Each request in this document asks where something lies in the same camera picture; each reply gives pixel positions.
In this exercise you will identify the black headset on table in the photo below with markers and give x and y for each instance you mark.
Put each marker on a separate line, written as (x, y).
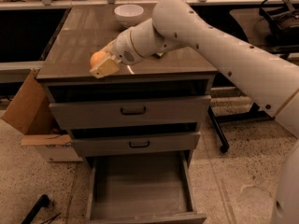
(283, 21)

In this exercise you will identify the top drawer with handle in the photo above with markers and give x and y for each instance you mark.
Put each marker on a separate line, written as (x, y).
(125, 113)

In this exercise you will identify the cardboard box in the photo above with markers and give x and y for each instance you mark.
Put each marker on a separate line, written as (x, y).
(29, 113)

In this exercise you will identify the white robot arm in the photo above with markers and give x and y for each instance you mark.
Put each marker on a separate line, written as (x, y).
(271, 82)

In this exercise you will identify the white ceramic bowl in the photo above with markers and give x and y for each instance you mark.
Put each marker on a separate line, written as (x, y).
(129, 15)

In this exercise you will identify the open bottom drawer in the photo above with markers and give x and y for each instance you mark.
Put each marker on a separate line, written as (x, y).
(150, 188)

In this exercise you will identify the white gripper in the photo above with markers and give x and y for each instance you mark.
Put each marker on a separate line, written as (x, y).
(123, 48)

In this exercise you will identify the orange fruit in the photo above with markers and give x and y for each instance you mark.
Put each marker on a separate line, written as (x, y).
(97, 58)

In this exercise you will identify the black bar on floor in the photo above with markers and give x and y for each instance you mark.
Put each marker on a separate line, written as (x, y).
(42, 202)

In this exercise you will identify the middle drawer with handle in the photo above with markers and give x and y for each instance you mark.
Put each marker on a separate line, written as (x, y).
(136, 144)

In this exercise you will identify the drawer with handle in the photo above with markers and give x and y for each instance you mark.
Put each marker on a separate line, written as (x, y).
(136, 144)
(125, 113)

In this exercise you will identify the black side table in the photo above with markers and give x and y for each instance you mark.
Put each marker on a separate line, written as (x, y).
(249, 132)

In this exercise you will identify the grey drawer cabinet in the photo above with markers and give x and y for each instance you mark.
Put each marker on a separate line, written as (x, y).
(137, 129)

